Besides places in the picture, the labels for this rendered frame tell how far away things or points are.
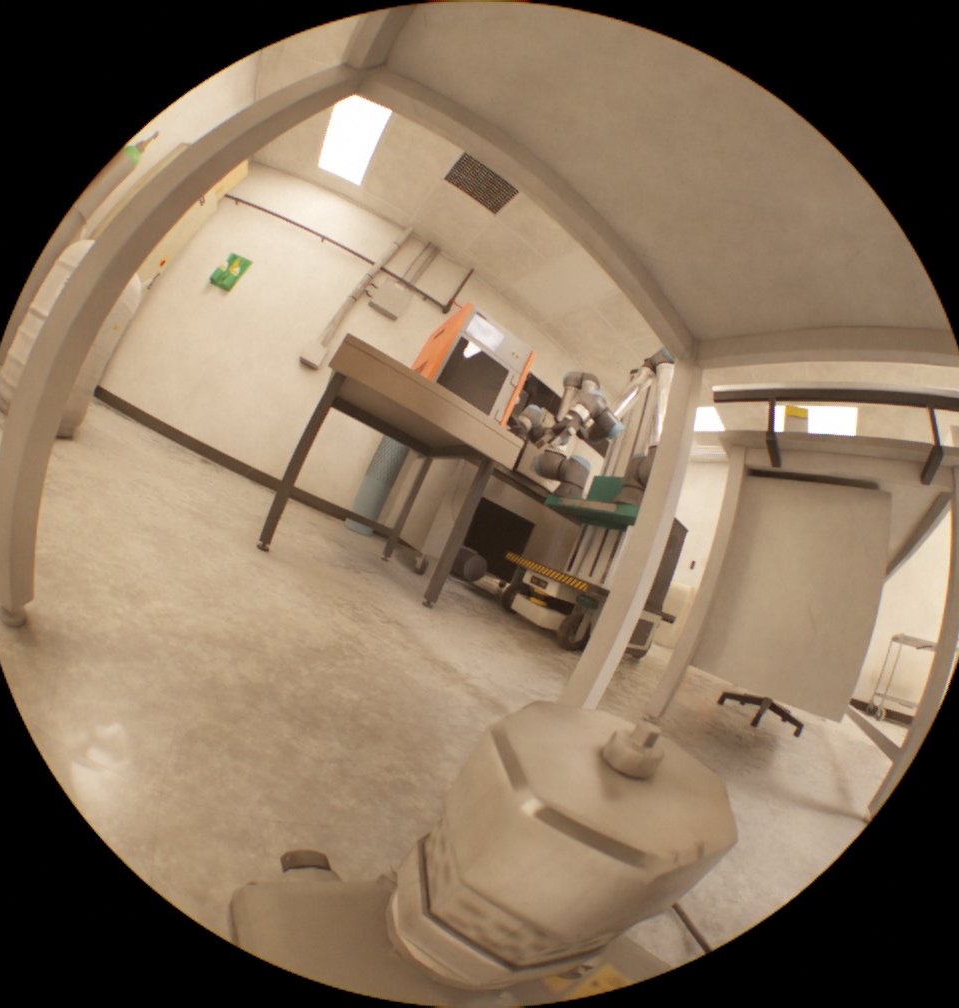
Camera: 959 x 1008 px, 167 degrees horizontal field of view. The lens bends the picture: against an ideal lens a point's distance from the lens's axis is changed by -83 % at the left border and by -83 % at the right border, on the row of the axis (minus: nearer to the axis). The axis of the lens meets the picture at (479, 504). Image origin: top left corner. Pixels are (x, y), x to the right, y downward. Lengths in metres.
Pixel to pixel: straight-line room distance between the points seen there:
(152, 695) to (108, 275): 0.42
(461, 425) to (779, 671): 1.23
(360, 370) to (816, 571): 1.43
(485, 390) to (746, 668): 1.27
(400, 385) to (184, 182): 0.85
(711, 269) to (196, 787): 0.94
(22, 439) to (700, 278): 0.93
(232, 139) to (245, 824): 0.65
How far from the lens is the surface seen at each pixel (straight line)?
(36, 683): 0.44
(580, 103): 0.59
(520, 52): 0.60
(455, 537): 1.21
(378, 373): 1.04
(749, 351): 0.74
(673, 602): 3.73
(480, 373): 1.28
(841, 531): 1.11
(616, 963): 0.18
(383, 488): 2.50
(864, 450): 1.10
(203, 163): 0.45
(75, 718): 0.41
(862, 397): 1.04
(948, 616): 1.07
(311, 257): 3.39
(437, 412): 1.08
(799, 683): 1.04
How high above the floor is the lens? 0.30
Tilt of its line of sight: 6 degrees up
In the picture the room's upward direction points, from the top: 23 degrees clockwise
